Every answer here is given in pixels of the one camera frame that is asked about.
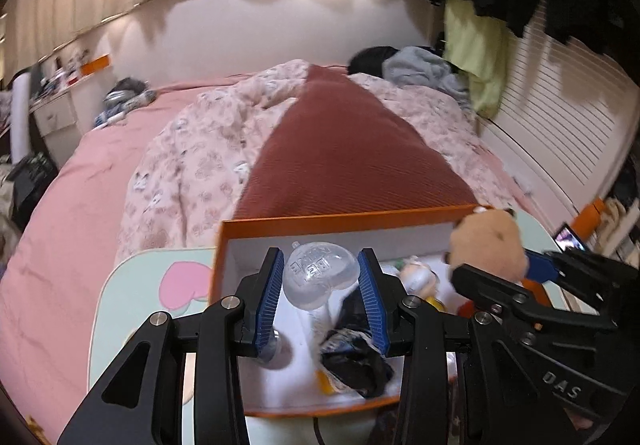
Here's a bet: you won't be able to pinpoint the clear plastic bottle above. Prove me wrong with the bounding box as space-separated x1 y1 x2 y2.
276 241 359 368

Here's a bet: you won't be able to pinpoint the tan plush ball toy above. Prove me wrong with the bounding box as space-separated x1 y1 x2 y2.
444 207 529 283

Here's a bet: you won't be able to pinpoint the black fabric bundle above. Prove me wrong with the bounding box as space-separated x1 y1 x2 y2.
319 287 394 399

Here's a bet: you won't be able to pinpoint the bald figurine doll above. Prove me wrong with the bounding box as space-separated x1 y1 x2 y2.
399 255 446 312

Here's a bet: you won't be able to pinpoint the orange bottle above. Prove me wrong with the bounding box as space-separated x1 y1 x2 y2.
570 197 606 241

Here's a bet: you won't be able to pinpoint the orange cardboard box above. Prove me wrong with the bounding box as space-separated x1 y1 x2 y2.
208 202 497 420

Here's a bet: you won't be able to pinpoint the maroon pillow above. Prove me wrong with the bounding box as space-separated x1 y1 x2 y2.
234 66 476 219

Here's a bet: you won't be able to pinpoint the pink floral quilt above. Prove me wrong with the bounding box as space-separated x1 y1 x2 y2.
115 60 523 262

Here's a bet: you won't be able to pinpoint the grey clothing pile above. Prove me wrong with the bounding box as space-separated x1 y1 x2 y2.
382 46 472 110

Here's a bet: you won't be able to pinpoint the pink bed sheet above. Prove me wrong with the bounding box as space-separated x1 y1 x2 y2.
1 79 232 443

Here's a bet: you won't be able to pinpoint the light green hanging garment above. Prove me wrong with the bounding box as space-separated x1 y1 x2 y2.
444 0 510 119

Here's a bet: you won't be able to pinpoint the grey clothes on bed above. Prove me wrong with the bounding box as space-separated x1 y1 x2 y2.
93 77 157 129

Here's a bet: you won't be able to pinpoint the white bedside drawer cabinet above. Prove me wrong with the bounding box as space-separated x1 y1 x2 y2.
32 91 96 169

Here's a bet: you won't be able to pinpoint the orange box on shelf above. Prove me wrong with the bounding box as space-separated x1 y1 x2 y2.
80 54 111 77

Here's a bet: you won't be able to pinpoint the white rolled tube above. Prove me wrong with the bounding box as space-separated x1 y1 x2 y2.
10 72 30 165

